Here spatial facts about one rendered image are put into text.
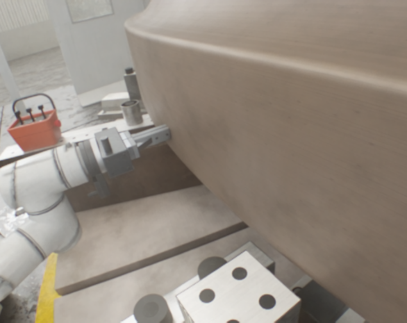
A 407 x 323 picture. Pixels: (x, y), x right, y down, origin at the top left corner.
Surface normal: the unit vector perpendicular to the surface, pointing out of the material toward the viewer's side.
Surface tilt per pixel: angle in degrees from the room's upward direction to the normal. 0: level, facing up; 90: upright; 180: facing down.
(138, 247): 0
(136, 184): 90
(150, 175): 90
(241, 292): 0
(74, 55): 90
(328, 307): 0
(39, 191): 93
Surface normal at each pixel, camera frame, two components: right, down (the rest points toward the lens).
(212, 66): -0.85, 0.38
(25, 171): 0.19, -0.33
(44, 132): 0.22, 0.61
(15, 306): -0.14, -0.83
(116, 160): 0.44, 0.44
